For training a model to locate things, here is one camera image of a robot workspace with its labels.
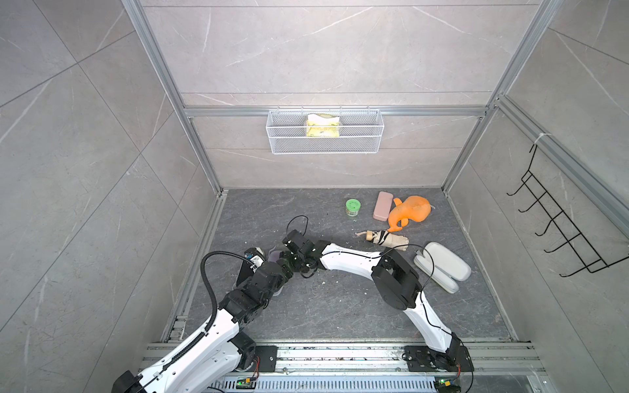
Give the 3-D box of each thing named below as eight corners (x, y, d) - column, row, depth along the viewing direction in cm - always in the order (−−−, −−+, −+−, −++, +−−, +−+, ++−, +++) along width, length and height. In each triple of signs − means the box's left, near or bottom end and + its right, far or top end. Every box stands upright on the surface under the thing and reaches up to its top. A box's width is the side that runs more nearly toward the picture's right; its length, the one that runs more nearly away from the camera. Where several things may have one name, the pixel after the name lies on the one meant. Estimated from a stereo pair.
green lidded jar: (346, 216, 112) (347, 209, 108) (345, 206, 116) (346, 198, 112) (359, 216, 112) (361, 209, 108) (358, 206, 116) (359, 198, 112)
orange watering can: (388, 231, 107) (392, 220, 101) (383, 206, 116) (386, 195, 110) (429, 231, 107) (436, 220, 101) (421, 206, 116) (426, 195, 110)
